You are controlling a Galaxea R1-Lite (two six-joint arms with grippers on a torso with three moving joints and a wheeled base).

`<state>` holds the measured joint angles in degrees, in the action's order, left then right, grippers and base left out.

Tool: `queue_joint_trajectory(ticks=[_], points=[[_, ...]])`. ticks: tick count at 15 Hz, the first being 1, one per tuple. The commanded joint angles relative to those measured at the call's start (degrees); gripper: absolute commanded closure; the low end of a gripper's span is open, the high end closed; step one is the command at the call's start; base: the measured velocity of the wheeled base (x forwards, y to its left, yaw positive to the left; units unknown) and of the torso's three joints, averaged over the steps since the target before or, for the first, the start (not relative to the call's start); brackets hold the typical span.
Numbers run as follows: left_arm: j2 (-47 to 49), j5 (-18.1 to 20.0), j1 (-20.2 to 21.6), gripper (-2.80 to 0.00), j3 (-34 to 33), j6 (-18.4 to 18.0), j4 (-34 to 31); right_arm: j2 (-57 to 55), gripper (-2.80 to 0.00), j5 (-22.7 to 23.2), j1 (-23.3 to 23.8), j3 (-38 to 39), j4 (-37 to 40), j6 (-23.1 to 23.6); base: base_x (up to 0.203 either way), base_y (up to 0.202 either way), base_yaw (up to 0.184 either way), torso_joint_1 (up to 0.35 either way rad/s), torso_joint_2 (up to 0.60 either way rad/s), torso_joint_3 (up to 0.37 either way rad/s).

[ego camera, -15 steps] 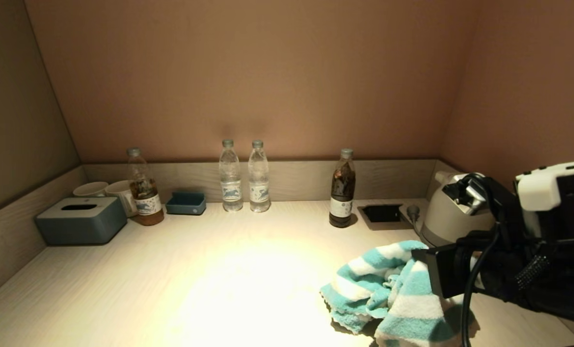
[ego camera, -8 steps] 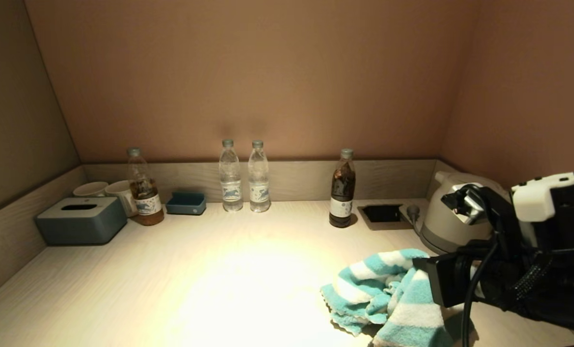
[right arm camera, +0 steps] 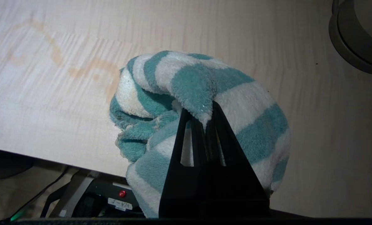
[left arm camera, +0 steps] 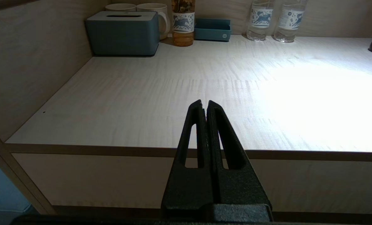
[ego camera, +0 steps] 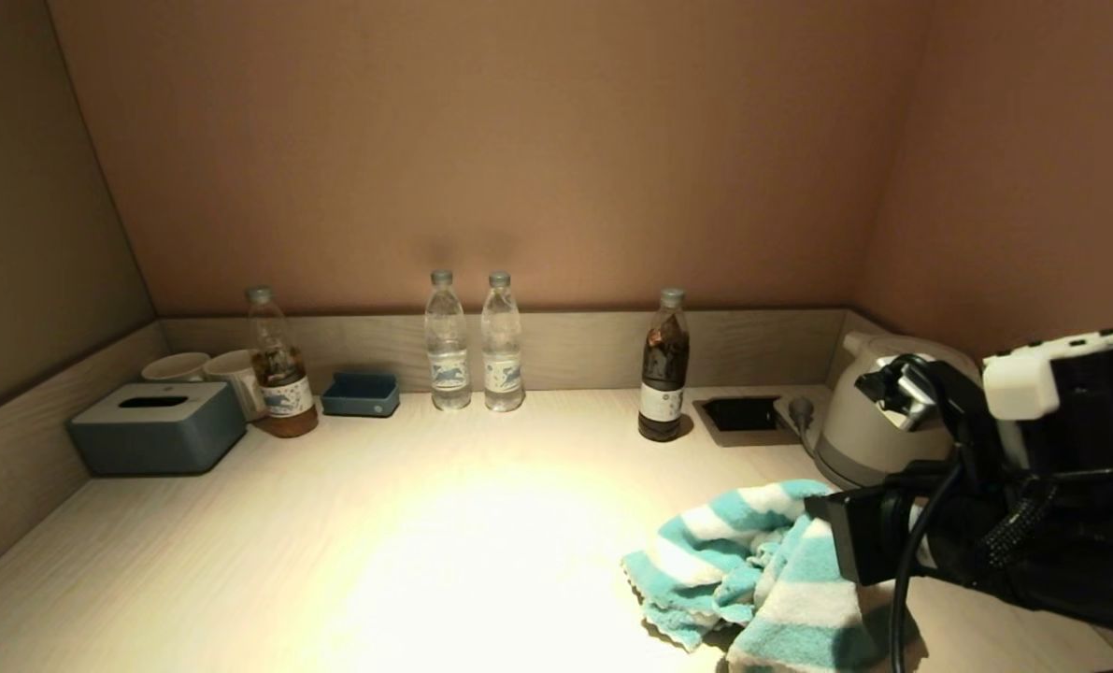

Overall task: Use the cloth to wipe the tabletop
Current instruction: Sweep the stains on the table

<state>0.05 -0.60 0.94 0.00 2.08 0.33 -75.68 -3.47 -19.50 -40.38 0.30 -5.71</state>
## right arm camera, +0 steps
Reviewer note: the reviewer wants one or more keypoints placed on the teal white striped towel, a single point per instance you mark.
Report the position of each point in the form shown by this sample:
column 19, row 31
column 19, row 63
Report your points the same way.
column 192, row 81

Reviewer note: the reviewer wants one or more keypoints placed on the robot chassis with red button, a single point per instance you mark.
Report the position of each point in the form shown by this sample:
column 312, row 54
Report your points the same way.
column 95, row 200

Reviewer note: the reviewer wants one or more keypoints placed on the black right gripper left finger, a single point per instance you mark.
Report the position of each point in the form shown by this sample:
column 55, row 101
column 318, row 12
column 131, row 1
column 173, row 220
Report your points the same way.
column 186, row 187

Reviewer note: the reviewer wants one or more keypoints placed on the grey kettle base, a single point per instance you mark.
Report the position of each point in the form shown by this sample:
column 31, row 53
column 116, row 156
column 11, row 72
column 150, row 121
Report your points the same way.
column 351, row 53

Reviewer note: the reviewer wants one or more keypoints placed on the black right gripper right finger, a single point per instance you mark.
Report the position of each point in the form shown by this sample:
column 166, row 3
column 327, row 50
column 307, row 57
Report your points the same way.
column 235, row 187

